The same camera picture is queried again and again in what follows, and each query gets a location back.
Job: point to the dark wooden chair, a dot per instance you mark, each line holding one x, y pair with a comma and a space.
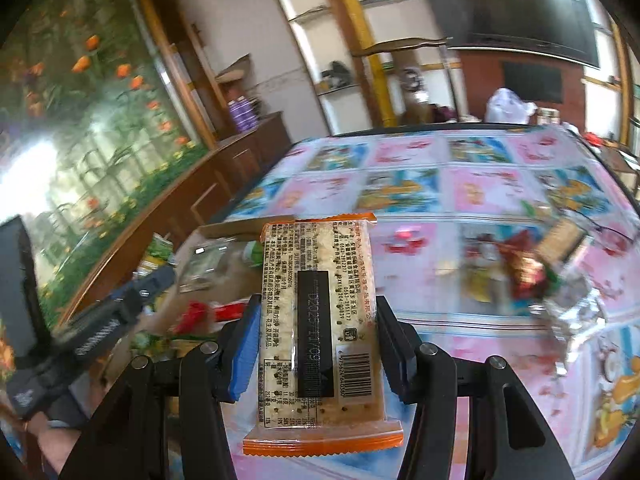
407, 69

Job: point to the red white snack packet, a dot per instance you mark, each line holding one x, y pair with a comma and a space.
232, 311

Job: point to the colourful printed tablecloth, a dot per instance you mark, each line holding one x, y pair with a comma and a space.
443, 201

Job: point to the silver foil snack packet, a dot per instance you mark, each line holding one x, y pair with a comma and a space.
208, 262

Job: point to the black flat screen television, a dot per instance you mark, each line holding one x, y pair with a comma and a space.
556, 28

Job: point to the large silver foil packet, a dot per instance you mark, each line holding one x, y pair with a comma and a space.
575, 314

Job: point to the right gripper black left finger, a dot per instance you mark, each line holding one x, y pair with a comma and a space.
126, 437

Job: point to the right purple spray bottle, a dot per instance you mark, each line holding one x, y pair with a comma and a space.
245, 115

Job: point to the eyeglasses on table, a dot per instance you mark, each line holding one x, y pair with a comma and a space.
611, 240

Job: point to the small red snack packet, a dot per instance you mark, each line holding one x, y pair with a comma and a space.
195, 315

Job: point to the wooden sideboard cabinet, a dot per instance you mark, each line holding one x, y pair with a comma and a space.
195, 186

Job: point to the left purple spray bottle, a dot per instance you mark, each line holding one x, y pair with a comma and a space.
235, 116

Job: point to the purple spray bottle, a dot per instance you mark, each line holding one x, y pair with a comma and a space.
245, 115
235, 116

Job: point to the person's left hand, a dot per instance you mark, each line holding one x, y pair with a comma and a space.
55, 443

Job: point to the open cardboard box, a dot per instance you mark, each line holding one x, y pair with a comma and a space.
238, 283

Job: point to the green pea snack packet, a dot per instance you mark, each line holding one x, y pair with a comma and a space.
159, 252

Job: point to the orange cracker packet with barcode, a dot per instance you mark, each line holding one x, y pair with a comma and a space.
320, 376

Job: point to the dark red candy wrapper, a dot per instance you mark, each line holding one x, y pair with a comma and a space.
526, 272

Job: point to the flower wall mural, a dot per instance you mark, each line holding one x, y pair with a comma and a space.
91, 132

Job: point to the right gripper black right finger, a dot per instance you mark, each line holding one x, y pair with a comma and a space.
508, 435

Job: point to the green leafy snack packet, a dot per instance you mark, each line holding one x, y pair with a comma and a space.
253, 254

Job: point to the white plastic bag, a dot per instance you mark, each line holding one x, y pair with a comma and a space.
506, 107

